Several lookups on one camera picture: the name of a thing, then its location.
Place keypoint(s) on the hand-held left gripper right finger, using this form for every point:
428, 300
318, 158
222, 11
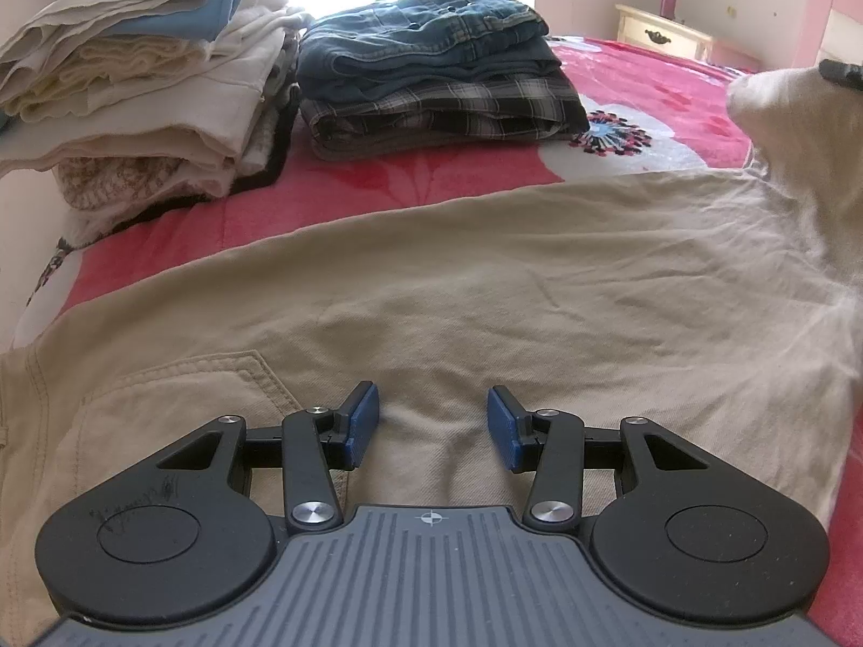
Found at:
502, 424

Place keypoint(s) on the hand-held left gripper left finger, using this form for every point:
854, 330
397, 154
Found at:
364, 421

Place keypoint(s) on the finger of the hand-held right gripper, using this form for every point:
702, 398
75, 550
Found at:
843, 73

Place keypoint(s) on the beige pants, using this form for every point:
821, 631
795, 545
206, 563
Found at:
505, 283

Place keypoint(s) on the stack of denim plaid clothes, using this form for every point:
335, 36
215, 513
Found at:
438, 74

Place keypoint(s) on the stack of light folded clothes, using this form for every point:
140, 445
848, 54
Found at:
148, 74

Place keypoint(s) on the pink headboard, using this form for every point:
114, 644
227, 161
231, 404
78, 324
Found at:
829, 20

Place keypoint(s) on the cream nightstand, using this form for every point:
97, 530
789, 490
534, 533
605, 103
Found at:
664, 34

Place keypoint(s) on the purple item on nightstand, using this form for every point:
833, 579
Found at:
671, 0

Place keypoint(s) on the red floral blanket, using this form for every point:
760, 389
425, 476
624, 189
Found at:
472, 162

